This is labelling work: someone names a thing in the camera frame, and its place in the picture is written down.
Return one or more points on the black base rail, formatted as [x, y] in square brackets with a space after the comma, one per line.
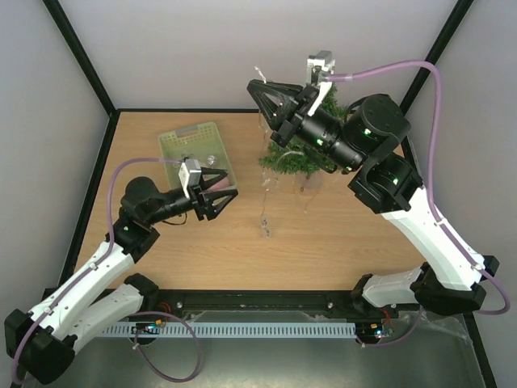
[329, 304]

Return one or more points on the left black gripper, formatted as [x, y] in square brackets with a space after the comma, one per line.
[203, 208]

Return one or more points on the small green christmas tree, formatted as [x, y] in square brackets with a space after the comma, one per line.
[297, 158]

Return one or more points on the pink ornaments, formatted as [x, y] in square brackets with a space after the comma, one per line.
[223, 184]

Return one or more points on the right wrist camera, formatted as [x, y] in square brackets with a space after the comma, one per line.
[319, 67]

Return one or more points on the green plastic basket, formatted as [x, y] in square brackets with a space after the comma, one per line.
[196, 141]

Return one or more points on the white slotted cable duct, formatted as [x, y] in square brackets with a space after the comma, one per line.
[253, 331]

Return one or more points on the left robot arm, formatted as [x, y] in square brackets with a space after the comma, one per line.
[45, 340]

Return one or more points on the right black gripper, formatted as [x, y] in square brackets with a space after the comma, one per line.
[293, 114]

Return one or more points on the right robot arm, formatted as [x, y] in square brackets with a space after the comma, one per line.
[364, 146]

